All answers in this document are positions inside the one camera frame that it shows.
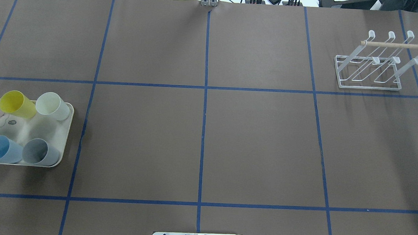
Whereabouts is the light blue plastic cup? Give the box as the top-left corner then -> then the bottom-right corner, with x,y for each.
0,135 -> 23,163

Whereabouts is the pale green plastic cup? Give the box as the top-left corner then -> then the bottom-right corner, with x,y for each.
35,92 -> 70,121

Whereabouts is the grey plastic cup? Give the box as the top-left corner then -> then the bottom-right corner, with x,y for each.
22,138 -> 60,167

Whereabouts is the yellow plastic cup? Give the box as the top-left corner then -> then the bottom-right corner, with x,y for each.
0,90 -> 37,119

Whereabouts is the cream plastic tray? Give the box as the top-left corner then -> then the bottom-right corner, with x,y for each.
0,102 -> 75,168

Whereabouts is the white wire cup rack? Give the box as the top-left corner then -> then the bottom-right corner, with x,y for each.
334,30 -> 418,91

